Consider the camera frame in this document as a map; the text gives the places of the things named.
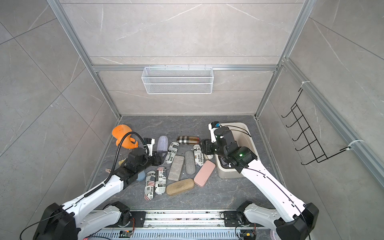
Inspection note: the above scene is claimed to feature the beige plastic storage bin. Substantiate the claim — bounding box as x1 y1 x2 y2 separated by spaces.
214 122 260 179

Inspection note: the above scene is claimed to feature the purple case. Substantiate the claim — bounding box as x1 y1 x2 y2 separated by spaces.
157 136 168 154

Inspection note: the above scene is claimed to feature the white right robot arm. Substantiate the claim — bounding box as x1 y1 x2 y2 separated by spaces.
200 122 319 240

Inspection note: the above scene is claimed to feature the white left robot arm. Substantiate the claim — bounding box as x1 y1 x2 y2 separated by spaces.
33 132 162 240

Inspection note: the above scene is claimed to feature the map print glasses case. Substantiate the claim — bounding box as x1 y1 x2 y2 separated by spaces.
204 154 214 161

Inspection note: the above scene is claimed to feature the plaid glasses case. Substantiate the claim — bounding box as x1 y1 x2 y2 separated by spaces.
177 136 200 145

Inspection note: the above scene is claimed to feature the newspaper flag case left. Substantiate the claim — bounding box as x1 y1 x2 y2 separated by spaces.
144 171 156 201

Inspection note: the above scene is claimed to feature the newspaper flag case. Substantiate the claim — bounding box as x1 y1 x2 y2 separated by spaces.
144 171 156 201
155 167 167 195

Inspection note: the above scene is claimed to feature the newspaper print case centre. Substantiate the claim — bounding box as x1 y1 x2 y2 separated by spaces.
193 145 205 167

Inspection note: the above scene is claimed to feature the pink flat case right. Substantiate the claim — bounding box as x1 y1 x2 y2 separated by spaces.
194 161 216 188

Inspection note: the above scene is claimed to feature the orange plush toy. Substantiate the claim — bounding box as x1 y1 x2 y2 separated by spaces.
112 125 139 150

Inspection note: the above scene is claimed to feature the grey fabric case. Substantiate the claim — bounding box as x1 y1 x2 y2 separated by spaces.
185 151 196 175

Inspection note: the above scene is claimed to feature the newspaper flag case right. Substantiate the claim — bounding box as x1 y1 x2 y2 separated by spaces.
155 167 167 195

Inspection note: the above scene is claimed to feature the newspaper case under tan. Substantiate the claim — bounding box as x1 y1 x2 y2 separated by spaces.
165 142 180 164

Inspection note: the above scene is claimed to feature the stone grey flat case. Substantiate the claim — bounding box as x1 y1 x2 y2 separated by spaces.
168 156 185 181

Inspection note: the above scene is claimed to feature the tan fabric case front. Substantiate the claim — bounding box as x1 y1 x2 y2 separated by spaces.
166 179 195 196

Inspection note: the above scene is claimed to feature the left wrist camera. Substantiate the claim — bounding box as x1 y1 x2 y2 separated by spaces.
143 138 155 157

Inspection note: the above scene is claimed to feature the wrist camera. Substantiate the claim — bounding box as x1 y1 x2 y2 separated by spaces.
208 121 220 143
143 138 155 157

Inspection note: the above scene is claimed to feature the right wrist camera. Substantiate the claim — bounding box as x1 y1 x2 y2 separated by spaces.
208 121 220 143

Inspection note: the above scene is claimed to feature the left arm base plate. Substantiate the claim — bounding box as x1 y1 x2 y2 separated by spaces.
118 211 147 228

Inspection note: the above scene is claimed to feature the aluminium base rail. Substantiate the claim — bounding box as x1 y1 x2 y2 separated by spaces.
83 210 281 240

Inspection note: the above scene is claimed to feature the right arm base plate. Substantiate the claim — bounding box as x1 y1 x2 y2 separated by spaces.
222 211 250 227

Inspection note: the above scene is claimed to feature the white wire mesh basket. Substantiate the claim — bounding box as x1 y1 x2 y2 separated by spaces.
142 66 214 95

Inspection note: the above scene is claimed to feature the black wire hook rack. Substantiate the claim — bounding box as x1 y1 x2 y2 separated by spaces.
281 88 352 166

